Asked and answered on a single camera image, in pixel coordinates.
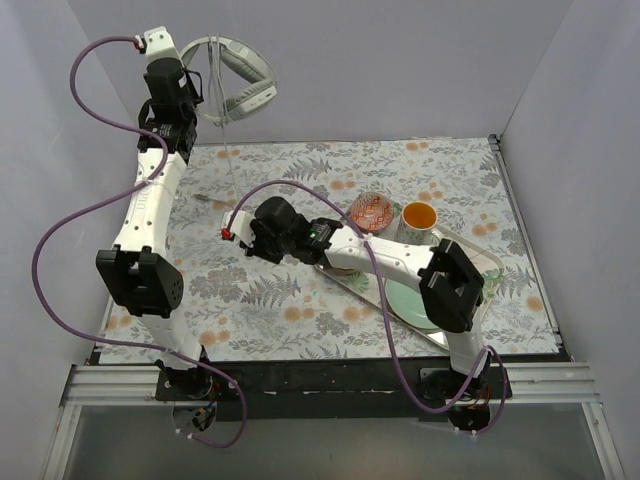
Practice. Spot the floral table mat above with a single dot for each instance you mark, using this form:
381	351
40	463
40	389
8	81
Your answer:
242	308

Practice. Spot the green ceramic plate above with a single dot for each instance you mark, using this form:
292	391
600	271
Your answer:
407	305

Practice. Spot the beige ceramic bowl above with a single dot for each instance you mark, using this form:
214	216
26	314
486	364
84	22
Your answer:
343	271

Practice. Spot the aluminium frame rail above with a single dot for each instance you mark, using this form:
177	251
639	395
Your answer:
128	385

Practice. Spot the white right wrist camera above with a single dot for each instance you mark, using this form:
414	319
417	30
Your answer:
237	226

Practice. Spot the red patterned small bowl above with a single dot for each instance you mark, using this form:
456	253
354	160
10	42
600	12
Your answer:
372	212

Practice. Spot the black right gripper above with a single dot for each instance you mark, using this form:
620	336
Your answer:
258	245

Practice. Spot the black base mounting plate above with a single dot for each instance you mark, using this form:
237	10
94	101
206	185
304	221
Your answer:
417	375

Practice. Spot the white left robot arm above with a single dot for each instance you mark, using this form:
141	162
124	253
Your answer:
136	269

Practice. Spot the floral metal tray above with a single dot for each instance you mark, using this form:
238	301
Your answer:
489	266

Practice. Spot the orange small cup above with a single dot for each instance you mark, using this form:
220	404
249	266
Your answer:
418	225

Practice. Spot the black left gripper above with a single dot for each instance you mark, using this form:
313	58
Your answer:
163	80

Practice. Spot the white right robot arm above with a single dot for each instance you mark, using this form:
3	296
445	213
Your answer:
448	283

